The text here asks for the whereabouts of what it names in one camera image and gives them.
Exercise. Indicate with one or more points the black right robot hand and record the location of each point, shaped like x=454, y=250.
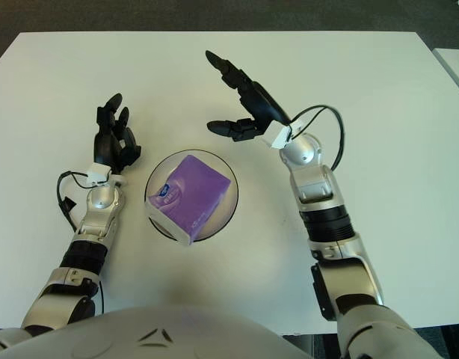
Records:
x=263, y=104

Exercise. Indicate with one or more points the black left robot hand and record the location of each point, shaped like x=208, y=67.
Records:
x=106, y=147

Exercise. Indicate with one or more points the purple tissue paper pack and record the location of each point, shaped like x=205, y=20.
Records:
x=192, y=187

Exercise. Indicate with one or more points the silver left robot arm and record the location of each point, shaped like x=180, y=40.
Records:
x=100, y=200

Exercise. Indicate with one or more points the white plate with black rim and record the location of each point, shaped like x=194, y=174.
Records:
x=225, y=209

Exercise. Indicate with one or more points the white side table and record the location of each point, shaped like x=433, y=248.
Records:
x=457, y=63

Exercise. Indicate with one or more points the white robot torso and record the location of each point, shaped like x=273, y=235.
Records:
x=177, y=336

